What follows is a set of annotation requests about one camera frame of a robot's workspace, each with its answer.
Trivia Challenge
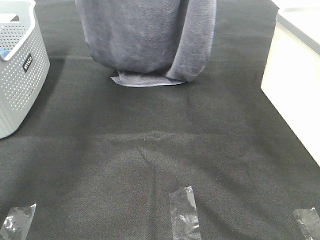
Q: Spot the blue cloth in basket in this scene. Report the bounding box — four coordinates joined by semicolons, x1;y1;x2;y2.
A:
0;47;11;61

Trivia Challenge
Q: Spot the grey-blue towel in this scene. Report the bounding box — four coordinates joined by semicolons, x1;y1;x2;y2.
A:
75;0;217;87

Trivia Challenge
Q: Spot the white storage box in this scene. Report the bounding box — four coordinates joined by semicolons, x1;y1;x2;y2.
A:
261;4;320;163

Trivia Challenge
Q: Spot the clear tape strip right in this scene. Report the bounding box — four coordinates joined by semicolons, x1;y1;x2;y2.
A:
293;207;320;240

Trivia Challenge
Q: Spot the black table cloth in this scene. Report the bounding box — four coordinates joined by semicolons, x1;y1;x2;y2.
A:
0;0;320;240

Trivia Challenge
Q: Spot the clear tape strip centre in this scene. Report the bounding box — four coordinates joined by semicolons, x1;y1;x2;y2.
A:
169;186;202;240

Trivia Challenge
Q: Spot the clear tape strip left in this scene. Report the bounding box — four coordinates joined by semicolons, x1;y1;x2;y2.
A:
0;203;37;240

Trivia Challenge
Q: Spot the grey perforated laundry basket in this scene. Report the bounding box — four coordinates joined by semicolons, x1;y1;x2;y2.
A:
0;0;50;138

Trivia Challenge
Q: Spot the clear tape strip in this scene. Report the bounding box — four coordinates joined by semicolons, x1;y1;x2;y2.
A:
169;186;202;240
0;203;37;240
293;207;320;240

